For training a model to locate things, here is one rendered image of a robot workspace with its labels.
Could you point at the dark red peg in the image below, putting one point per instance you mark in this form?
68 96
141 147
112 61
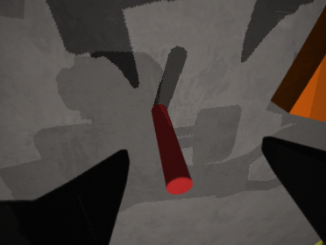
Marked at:
175 170

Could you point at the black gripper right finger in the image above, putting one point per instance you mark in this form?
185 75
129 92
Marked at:
302 171

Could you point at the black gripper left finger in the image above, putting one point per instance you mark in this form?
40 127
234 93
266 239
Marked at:
81 212

